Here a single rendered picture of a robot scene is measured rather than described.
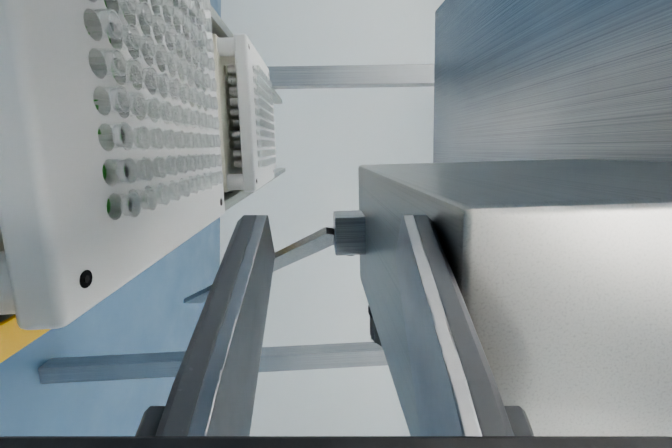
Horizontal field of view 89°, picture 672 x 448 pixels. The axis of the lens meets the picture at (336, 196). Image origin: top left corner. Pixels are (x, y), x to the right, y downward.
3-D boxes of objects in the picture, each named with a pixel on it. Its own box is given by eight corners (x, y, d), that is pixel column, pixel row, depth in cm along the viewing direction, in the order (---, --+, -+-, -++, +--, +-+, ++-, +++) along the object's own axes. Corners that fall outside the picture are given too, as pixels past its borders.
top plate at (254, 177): (243, 192, 56) (255, 192, 56) (232, 32, 52) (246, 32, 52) (266, 178, 80) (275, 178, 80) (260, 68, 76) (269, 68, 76)
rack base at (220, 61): (211, 193, 55) (226, 192, 56) (199, 33, 52) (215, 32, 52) (244, 179, 80) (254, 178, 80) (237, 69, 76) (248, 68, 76)
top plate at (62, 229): (188, -26, 34) (209, -26, 35) (208, 214, 38) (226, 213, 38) (-120, -433, 10) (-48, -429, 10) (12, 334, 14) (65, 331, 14)
